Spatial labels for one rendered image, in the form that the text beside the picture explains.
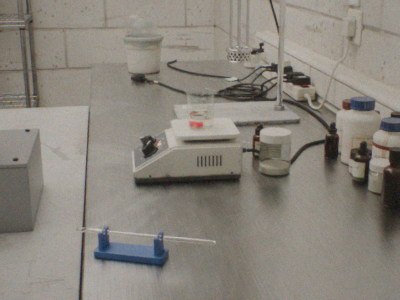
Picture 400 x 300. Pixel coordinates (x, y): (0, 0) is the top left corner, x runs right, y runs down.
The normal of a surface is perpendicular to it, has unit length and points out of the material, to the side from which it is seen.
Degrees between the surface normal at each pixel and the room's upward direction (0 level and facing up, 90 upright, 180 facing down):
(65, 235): 0
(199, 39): 90
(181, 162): 90
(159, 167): 90
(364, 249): 0
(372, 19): 90
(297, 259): 0
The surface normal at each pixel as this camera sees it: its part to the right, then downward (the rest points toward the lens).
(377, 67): -0.99, 0.05
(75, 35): 0.17, 0.29
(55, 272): 0.00, -0.96
